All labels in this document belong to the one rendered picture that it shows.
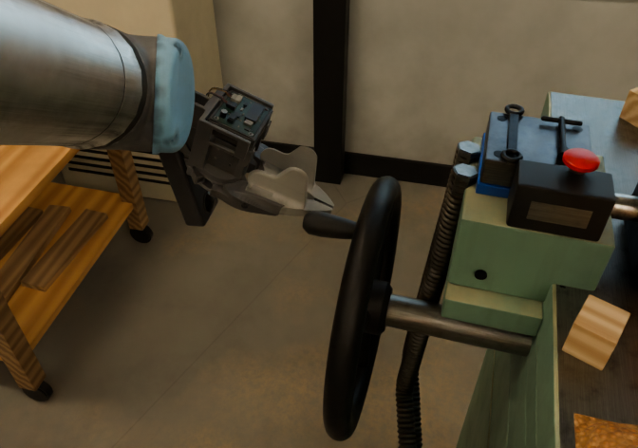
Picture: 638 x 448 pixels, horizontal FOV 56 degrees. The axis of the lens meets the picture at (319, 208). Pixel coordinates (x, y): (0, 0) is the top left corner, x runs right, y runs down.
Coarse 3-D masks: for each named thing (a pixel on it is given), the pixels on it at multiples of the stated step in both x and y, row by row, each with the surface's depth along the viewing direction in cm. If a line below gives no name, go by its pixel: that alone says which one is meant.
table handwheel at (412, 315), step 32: (384, 192) 59; (384, 224) 56; (352, 256) 54; (384, 256) 76; (352, 288) 52; (384, 288) 64; (352, 320) 52; (384, 320) 63; (416, 320) 63; (448, 320) 63; (352, 352) 52; (512, 352) 62; (352, 384) 54; (352, 416) 65
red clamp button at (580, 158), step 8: (568, 152) 51; (576, 152) 51; (584, 152) 51; (568, 160) 51; (576, 160) 50; (584, 160) 50; (592, 160) 50; (576, 168) 50; (584, 168) 50; (592, 168) 50
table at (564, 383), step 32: (576, 96) 82; (608, 128) 76; (608, 160) 71; (448, 288) 60; (608, 288) 56; (480, 320) 60; (512, 320) 58; (544, 320) 57; (544, 352) 54; (544, 384) 52; (576, 384) 48; (608, 384) 48; (544, 416) 50; (608, 416) 46
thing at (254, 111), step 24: (216, 96) 57; (240, 96) 59; (216, 120) 56; (240, 120) 57; (264, 120) 58; (192, 144) 60; (216, 144) 56; (240, 144) 55; (192, 168) 60; (216, 168) 60; (240, 168) 59
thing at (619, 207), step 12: (636, 192) 60; (624, 204) 56; (636, 204) 56; (612, 216) 57; (624, 216) 56; (636, 216) 56; (636, 228) 58; (636, 240) 57; (636, 252) 56; (636, 264) 56
